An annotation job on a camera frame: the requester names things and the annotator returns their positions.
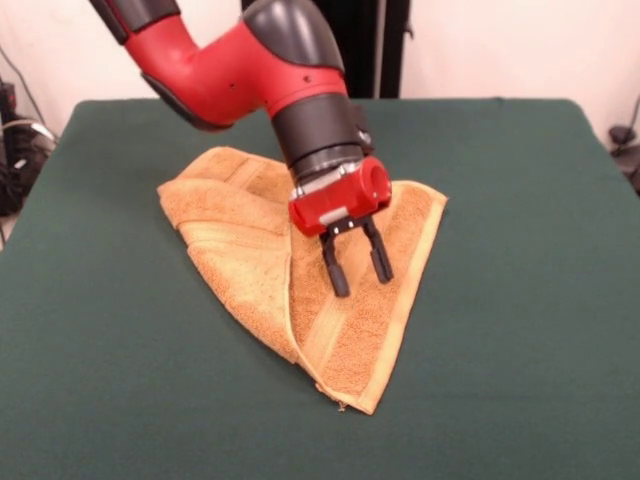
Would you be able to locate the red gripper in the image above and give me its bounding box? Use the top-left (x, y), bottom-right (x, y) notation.
top-left (287, 156), bottom-right (395, 299)

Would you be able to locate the tan terry towel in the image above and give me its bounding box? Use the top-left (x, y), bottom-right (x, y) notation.
top-left (157, 145), bottom-right (450, 415)

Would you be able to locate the dark green table cloth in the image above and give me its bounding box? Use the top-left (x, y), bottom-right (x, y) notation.
top-left (0, 98), bottom-right (640, 480)

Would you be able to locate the black plug with cable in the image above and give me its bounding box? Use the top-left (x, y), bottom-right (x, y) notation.
top-left (608, 124), bottom-right (640, 196)

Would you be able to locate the black cable and plug pile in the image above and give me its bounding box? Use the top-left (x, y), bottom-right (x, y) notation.
top-left (0, 82), bottom-right (56, 219)

